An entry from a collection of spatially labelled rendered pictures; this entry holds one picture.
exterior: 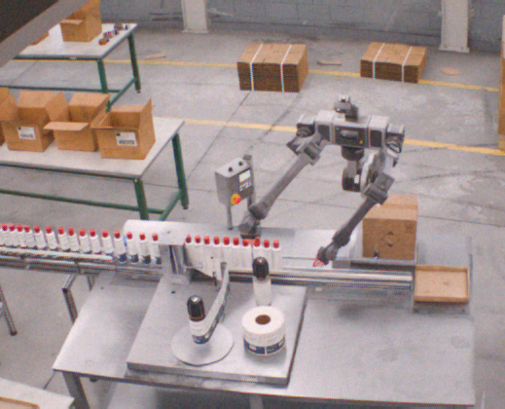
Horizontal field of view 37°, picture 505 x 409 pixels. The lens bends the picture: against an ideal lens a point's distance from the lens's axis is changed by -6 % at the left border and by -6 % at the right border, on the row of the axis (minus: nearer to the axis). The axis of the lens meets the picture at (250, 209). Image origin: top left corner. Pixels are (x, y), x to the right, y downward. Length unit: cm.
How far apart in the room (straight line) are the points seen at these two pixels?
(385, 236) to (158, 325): 131
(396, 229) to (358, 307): 48
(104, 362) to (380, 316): 142
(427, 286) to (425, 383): 71
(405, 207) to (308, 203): 214
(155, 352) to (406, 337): 125
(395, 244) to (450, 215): 195
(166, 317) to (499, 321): 232
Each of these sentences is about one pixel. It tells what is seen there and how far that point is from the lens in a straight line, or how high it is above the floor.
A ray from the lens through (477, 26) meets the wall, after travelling 918.
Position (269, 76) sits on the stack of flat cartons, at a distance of 812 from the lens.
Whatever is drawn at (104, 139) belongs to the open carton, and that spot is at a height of 94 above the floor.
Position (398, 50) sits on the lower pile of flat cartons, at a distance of 861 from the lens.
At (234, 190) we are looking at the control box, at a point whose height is 138.
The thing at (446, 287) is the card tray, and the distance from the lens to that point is 428.
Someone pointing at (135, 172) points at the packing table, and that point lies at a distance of 553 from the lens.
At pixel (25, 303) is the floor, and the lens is 589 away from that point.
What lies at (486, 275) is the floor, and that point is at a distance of 572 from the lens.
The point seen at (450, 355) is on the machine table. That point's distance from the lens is 391.
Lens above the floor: 359
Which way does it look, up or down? 34 degrees down
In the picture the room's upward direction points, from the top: 6 degrees counter-clockwise
